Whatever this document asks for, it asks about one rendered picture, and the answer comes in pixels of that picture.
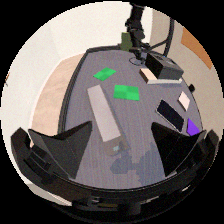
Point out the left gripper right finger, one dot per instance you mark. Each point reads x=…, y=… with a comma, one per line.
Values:
x=173, y=146

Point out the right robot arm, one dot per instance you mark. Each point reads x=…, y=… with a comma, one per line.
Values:
x=136, y=23

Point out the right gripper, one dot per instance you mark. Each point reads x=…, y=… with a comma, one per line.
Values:
x=136, y=50

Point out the purple flat slab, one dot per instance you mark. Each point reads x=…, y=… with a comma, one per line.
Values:
x=191, y=128

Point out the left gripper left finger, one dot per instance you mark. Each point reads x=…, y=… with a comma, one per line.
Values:
x=66, y=148

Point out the green flat rectangular mat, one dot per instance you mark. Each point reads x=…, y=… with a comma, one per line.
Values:
x=104, y=74

